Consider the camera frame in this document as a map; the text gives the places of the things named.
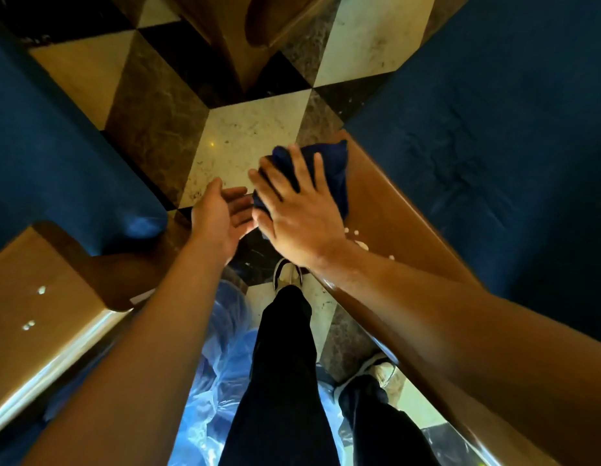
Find person's right hand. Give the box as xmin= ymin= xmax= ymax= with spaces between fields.
xmin=247 ymin=144 xmax=350 ymax=270

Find person's left hand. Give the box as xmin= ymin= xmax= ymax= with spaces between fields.
xmin=190 ymin=177 xmax=258 ymax=267

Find dark blue cleaning cloth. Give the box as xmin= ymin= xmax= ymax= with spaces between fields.
xmin=251 ymin=139 xmax=351 ymax=221

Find person's left forearm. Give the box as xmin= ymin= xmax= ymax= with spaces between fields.
xmin=21 ymin=237 xmax=233 ymax=466

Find person's left sneaker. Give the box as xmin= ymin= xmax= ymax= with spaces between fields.
xmin=273 ymin=258 xmax=304 ymax=292

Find person's sneaker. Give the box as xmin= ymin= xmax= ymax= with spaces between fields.
xmin=273 ymin=258 xmax=304 ymax=292
xmin=333 ymin=353 xmax=398 ymax=403

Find person's right sneaker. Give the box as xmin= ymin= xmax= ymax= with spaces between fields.
xmin=333 ymin=353 xmax=398 ymax=403

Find white liquid spill drops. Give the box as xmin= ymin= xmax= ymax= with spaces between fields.
xmin=0 ymin=285 xmax=47 ymax=364
xmin=344 ymin=227 xmax=396 ymax=261

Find group of blue water jugs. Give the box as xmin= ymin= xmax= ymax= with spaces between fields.
xmin=168 ymin=280 xmax=485 ymax=466

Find brown wooden table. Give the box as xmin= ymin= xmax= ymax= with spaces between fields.
xmin=169 ymin=0 xmax=342 ymax=95

